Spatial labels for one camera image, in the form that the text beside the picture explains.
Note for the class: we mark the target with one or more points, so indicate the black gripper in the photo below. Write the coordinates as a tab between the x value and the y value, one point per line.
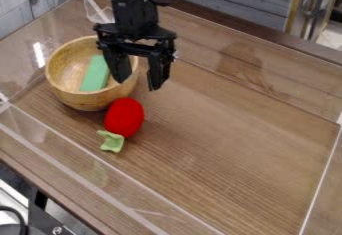
153	44

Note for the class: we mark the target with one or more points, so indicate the red plush strawberry toy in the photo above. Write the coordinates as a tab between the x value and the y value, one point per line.
123	120

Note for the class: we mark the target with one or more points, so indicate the clear acrylic stand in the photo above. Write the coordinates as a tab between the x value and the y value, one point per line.
96	14

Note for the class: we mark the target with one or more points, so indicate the green rectangular stick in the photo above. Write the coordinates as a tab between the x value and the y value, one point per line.
96	74

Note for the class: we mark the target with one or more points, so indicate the brown wooden bowl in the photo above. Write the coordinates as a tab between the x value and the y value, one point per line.
65	70

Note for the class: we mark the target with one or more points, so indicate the gold metal chair frame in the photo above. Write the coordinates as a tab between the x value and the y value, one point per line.
308	16

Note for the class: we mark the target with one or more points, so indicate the black table leg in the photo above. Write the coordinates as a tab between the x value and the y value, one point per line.
36	206

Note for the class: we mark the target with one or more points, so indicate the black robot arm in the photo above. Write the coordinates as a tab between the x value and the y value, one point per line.
136	15

